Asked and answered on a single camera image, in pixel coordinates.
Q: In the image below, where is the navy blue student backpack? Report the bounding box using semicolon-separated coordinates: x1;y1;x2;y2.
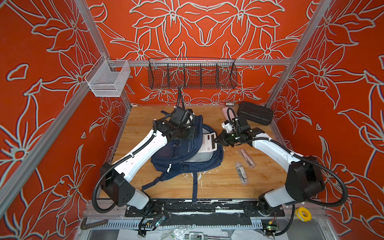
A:
142;115;224;202

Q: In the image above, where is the black hard case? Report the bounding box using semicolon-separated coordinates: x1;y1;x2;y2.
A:
237;102;274;126

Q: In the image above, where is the pink calculator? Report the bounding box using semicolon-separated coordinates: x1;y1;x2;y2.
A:
199;133;218;153

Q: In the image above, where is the yellow tape roll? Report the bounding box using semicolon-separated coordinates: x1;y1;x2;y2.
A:
295;207;312;222

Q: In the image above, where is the clear plastic pen box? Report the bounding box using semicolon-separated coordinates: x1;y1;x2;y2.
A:
235;162;248;185

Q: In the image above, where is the white wire mesh basket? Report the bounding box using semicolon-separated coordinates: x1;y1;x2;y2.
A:
85;55;131;97

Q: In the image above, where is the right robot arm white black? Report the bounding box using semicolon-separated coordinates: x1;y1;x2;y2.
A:
215;107;348;216

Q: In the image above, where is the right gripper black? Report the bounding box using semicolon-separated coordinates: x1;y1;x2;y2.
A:
211;128;243;147

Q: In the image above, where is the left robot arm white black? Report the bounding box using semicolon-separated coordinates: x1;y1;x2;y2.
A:
92;89;196;214

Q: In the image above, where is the black wire wall basket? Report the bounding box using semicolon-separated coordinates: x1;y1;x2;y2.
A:
148;57;239;90

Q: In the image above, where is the pink pencil case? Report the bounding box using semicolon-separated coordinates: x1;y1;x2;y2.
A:
222;107;229;120

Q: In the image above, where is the dark metal hex key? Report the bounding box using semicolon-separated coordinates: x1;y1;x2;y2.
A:
80;217;109;231

